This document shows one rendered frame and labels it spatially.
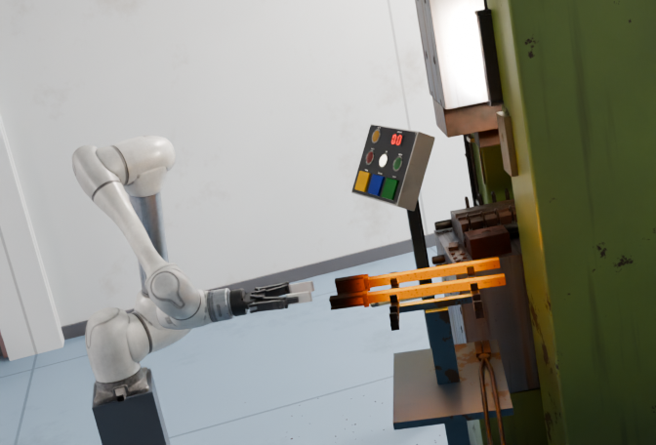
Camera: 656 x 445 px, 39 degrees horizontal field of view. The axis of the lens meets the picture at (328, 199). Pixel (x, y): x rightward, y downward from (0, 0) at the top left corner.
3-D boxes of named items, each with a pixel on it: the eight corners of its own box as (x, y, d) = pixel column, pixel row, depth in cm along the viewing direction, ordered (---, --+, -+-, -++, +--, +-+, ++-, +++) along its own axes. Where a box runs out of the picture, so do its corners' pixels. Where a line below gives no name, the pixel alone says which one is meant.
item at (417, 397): (393, 429, 230) (392, 423, 230) (394, 359, 269) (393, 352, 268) (513, 415, 227) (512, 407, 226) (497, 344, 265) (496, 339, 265)
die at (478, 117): (447, 138, 277) (442, 107, 274) (436, 126, 296) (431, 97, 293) (584, 111, 277) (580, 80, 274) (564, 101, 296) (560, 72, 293)
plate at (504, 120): (512, 177, 254) (503, 117, 249) (504, 170, 262) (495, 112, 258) (518, 176, 254) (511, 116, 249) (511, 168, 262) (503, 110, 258)
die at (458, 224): (465, 248, 286) (460, 222, 284) (452, 229, 305) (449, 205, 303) (596, 222, 286) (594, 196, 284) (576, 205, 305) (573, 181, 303)
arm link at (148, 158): (129, 343, 321) (182, 319, 334) (153, 363, 310) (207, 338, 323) (97, 140, 288) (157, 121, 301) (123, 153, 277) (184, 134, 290)
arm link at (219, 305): (213, 327, 255) (233, 324, 255) (205, 298, 253) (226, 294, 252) (218, 314, 264) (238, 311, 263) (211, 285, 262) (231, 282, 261)
